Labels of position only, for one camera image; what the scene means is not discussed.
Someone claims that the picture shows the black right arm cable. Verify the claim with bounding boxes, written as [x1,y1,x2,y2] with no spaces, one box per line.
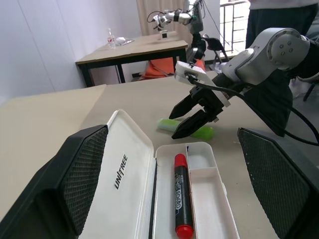
[184,71,319,146]

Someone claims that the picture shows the crumpled clear plastic bag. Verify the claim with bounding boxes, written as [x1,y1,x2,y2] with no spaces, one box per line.
[115,36,135,47]

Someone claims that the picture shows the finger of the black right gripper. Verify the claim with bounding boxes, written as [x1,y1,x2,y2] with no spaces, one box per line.
[171,109,208,139]
[168,95,200,120]

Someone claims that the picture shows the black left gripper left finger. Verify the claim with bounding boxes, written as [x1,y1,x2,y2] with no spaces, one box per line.
[0,124,109,239]

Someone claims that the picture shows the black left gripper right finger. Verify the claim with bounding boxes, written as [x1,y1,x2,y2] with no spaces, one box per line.
[236,126,319,239]

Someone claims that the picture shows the person in dark trousers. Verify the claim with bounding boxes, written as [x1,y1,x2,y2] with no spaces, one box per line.
[245,0,319,52]

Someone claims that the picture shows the orange fabric bundle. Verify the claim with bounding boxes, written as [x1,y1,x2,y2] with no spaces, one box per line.
[144,58,182,80]

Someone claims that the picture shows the clear plastic bottle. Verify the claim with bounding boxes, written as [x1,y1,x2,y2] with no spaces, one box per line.
[107,27,118,50]

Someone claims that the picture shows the silver background robot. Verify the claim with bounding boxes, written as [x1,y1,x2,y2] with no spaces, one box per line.
[147,0,208,66]

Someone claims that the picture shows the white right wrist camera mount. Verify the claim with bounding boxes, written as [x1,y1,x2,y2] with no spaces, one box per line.
[173,60,231,108]

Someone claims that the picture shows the white Unitree pencil case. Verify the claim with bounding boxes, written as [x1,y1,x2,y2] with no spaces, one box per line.
[94,109,241,239]

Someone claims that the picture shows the red whiteboard marker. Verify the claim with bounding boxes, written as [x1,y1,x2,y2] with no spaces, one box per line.
[171,153,195,239]

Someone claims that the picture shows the green marker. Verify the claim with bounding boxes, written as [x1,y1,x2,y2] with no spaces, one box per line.
[156,118,215,140]

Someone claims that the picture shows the white window railing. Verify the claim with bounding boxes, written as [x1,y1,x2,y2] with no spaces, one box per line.
[218,0,250,55]

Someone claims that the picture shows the black chair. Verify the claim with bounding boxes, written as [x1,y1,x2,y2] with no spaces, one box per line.
[202,34,231,73]

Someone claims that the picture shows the wooden table with black legs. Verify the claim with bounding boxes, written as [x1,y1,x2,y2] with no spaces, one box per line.
[75,30,189,88]

